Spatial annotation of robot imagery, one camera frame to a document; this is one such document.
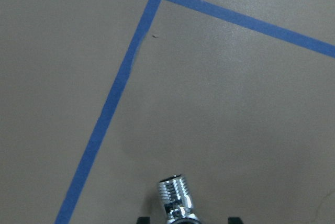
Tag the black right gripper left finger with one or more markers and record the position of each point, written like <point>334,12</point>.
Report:
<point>143,220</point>

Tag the small chrome valve fitting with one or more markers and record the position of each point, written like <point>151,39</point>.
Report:
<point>176,200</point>

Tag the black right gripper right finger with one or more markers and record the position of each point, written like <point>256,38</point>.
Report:
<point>234,220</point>

